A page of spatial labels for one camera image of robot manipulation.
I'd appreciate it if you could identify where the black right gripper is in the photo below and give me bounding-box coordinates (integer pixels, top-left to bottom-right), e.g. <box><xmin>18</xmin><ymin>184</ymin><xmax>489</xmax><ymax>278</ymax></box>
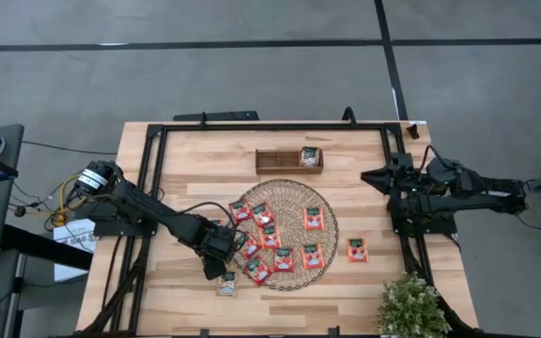
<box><xmin>361</xmin><ymin>152</ymin><xmax>415</xmax><ymax>207</ymax></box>

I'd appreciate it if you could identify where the red tea bag packet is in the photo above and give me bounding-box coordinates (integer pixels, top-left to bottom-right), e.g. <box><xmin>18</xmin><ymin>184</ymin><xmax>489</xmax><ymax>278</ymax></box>
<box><xmin>244</xmin><ymin>257</ymin><xmax>273</xmax><ymax>286</ymax></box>
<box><xmin>252</xmin><ymin>202</ymin><xmax>275</xmax><ymax>228</ymax></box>
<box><xmin>228</xmin><ymin>199</ymin><xmax>253</xmax><ymax>224</ymax></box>
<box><xmin>240</xmin><ymin>233</ymin><xmax>262</xmax><ymax>259</ymax></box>
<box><xmin>274</xmin><ymin>247</ymin><xmax>296</xmax><ymax>273</ymax></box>

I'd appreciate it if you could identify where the beige tea bag packet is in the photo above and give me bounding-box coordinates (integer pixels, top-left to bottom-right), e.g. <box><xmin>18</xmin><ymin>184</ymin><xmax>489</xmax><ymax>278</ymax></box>
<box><xmin>216</xmin><ymin>271</ymin><xmax>240</xmax><ymax>298</ymax></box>
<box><xmin>299</xmin><ymin>146</ymin><xmax>322</xmax><ymax>169</ymax></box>

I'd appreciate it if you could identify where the round woven placemat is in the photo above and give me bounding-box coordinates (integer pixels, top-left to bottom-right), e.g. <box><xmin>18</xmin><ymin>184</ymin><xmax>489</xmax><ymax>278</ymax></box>
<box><xmin>225</xmin><ymin>178</ymin><xmax>340</xmax><ymax>292</ymax></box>

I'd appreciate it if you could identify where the wooden compartment tray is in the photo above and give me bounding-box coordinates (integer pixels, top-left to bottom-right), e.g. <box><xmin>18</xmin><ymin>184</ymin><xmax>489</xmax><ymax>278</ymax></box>
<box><xmin>255</xmin><ymin>146</ymin><xmax>325</xmax><ymax>176</ymax></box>

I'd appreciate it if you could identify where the black power strip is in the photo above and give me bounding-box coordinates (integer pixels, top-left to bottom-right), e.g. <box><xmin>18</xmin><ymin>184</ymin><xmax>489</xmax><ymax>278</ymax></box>
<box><xmin>173</xmin><ymin>110</ymin><xmax>260</xmax><ymax>123</ymax></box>

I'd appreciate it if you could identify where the green potted plant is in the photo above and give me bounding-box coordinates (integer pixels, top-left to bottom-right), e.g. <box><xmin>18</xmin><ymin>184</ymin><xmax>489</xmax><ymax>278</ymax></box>
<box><xmin>376</xmin><ymin>273</ymin><xmax>453</xmax><ymax>338</ymax></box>

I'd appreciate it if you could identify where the white paper sheet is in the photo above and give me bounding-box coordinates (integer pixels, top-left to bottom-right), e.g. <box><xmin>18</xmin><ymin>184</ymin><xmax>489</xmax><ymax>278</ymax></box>
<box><xmin>53</xmin><ymin>219</ymin><xmax>98</xmax><ymax>283</ymax></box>

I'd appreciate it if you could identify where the black beam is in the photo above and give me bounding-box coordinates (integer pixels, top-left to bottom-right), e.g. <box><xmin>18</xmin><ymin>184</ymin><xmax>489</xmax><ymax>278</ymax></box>
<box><xmin>0</xmin><ymin>223</ymin><xmax>94</xmax><ymax>272</ymax></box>

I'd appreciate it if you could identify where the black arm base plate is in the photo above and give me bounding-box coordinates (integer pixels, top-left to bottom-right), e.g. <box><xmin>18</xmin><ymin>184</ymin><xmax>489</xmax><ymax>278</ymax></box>
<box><xmin>86</xmin><ymin>201</ymin><xmax>160</xmax><ymax>238</ymax></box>
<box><xmin>389</xmin><ymin>213</ymin><xmax>458</xmax><ymax>238</ymax></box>

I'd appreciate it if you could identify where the black metal table frame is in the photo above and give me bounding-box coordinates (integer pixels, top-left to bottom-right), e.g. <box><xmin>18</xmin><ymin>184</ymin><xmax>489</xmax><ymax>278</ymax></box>
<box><xmin>80</xmin><ymin>120</ymin><xmax>481</xmax><ymax>338</ymax></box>

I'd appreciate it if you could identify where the yellow cable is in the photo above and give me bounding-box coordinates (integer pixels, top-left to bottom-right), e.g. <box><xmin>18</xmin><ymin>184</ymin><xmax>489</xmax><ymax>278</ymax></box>
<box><xmin>49</xmin><ymin>173</ymin><xmax>94</xmax><ymax>229</ymax></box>

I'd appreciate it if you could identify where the thin black floor cable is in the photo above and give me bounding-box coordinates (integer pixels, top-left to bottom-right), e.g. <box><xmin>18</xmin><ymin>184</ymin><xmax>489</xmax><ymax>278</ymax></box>
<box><xmin>21</xmin><ymin>139</ymin><xmax>118</xmax><ymax>156</ymax></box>

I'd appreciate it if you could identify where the black cable bundle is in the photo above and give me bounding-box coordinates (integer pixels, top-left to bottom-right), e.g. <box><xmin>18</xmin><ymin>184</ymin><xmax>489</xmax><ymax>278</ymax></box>
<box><xmin>9</xmin><ymin>180</ymin><xmax>88</xmax><ymax>231</ymax></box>

